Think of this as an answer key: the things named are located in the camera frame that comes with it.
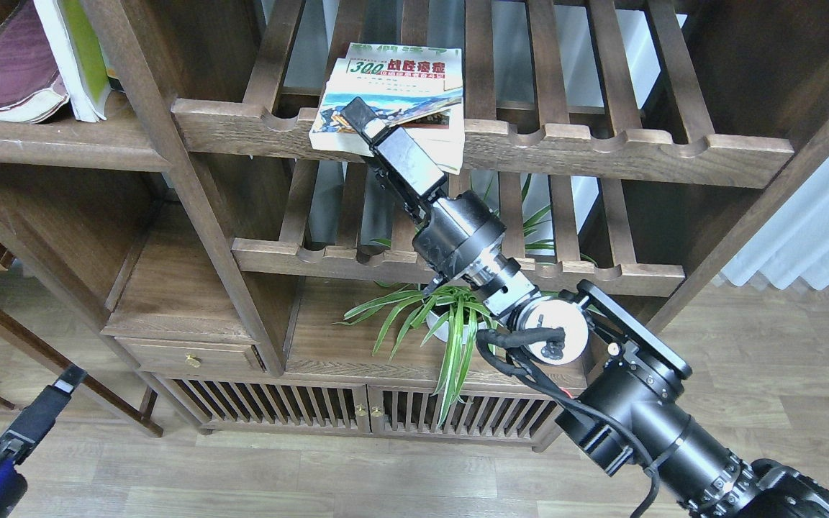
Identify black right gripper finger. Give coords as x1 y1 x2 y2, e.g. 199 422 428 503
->
341 97 389 145

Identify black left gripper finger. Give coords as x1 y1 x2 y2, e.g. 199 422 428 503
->
1 366 88 455

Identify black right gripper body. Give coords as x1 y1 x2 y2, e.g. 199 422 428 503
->
364 127 507 283

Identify white blue 300 book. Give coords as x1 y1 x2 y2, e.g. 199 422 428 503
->
309 42 465 174

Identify yellow green book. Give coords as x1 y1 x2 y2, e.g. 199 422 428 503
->
33 1 111 122

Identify maroon book white characters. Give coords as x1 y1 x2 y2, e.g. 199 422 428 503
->
0 1 70 124

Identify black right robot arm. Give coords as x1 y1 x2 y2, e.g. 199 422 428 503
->
341 98 829 517

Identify upright book on shelf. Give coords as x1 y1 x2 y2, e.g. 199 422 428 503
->
101 45 125 93

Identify green spider plant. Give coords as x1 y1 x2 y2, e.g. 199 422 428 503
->
335 173 614 427

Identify white plant pot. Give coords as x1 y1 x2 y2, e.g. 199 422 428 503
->
421 309 474 345

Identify brass drawer knob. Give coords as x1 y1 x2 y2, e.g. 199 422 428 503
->
185 354 201 368

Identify dark wooden bookshelf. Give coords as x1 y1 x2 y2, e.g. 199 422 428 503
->
0 1 829 452

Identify white curtain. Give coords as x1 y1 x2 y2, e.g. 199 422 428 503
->
720 157 829 291

